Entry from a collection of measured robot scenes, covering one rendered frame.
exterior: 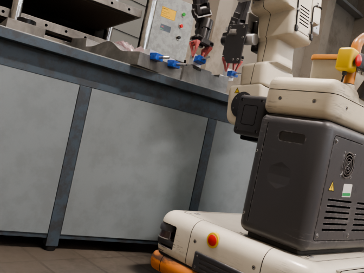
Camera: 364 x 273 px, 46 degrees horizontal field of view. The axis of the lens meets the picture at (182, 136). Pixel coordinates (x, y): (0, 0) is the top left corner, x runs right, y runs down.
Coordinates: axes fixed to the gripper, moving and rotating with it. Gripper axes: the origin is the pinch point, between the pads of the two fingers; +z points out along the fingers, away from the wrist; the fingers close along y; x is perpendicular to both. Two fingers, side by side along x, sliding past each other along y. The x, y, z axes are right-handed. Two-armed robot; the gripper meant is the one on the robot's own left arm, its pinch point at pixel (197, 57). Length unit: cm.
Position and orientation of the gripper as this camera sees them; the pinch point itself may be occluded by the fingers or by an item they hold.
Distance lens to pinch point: 205.5
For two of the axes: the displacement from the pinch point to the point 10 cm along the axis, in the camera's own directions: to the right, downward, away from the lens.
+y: -8.0, -3.2, -5.1
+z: -2.5, 9.5, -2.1
